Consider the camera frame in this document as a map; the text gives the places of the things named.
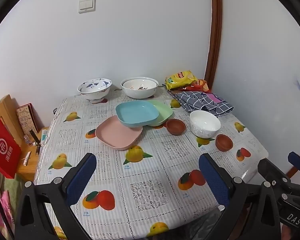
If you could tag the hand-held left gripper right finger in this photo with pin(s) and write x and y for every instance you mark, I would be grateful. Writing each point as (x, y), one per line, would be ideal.
(213, 177)

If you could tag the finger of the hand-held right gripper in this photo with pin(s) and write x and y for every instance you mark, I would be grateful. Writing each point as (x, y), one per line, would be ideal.
(271, 170)
(296, 158)

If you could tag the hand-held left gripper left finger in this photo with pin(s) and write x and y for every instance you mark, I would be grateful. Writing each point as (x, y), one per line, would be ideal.
(81, 177)

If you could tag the white patterned bowl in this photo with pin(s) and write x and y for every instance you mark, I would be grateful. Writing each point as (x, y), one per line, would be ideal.
(205, 130)

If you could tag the small brown bowl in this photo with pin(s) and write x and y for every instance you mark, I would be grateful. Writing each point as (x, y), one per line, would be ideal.
(175, 128)
(223, 145)

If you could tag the brown wooden baseboard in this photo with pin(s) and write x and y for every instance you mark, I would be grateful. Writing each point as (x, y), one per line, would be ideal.
(293, 171)

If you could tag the dark plastic bag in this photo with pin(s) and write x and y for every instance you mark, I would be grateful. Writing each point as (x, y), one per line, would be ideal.
(202, 227)

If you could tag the pink square plate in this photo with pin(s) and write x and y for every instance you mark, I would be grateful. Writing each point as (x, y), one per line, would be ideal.
(115, 135)

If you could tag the wooden side table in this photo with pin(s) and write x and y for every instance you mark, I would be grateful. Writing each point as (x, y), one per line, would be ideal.
(27, 170)

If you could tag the white teal packet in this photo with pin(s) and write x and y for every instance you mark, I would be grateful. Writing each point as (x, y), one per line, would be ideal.
(44, 136)

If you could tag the small white tube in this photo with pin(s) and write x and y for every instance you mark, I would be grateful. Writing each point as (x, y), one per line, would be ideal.
(27, 158)

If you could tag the black lipstick tube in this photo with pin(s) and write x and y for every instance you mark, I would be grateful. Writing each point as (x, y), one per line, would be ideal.
(34, 136)

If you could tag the fruit print tablecloth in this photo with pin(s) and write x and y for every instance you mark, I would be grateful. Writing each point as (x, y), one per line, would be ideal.
(145, 175)

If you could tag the small clear bottle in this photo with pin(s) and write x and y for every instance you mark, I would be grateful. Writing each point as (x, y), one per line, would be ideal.
(28, 141)

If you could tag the grey checked cloth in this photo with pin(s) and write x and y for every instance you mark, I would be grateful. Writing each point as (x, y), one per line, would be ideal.
(197, 100)

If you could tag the patterned booklet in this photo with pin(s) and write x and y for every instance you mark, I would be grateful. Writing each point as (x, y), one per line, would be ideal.
(26, 118)

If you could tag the red paper bag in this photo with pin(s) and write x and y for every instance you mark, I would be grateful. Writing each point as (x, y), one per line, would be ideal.
(5, 150)

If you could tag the green square plate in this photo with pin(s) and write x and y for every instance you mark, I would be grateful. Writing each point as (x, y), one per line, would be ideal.
(165, 112)

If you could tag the floral printed cloth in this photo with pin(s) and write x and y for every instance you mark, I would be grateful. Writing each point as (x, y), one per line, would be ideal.
(2, 200)

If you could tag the blue square plate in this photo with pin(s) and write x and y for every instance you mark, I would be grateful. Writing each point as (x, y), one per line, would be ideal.
(136, 112)

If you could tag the blue fish print bowl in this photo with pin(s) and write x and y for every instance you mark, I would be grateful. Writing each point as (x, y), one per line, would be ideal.
(95, 92)

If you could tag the red chip bag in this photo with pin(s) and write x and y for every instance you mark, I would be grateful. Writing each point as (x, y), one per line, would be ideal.
(201, 86)

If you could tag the large plain white bowl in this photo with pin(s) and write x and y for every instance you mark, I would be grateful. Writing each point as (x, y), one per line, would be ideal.
(140, 94)

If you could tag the yellow chip bag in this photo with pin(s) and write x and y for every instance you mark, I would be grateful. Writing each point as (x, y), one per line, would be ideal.
(180, 78)

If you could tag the white bowl with orange print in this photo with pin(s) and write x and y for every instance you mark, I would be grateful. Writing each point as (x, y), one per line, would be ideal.
(132, 83)

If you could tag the brown wooden door frame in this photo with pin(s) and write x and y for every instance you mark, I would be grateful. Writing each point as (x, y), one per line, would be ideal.
(216, 30)

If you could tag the white light switch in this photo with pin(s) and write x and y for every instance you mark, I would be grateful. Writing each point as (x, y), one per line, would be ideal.
(87, 5)

